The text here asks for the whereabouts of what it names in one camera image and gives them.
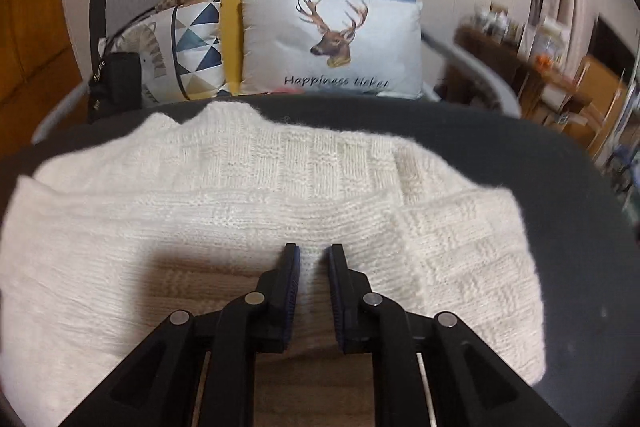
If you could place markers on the black handbag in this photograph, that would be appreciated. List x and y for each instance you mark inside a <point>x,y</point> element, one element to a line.
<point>120,82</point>

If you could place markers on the geometric triangle print cushion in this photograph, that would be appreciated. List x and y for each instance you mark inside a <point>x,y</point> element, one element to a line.
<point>200,47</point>

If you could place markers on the black monitor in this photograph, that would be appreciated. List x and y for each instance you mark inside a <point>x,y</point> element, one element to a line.
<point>612,42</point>

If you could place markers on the white knit sweater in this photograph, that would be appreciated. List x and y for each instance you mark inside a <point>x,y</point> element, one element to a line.
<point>200,197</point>

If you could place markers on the wooden side desk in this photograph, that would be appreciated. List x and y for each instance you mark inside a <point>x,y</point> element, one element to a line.
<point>520,72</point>

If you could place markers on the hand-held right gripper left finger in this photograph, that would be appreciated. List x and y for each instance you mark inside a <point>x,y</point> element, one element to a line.
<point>292,287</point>

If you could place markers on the group of jars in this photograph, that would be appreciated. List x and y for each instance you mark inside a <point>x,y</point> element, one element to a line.
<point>492,22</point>

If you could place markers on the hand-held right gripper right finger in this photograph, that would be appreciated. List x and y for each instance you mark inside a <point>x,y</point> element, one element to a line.
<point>336,292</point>

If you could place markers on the white deer print cushion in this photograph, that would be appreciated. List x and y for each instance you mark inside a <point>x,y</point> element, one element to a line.
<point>390,47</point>

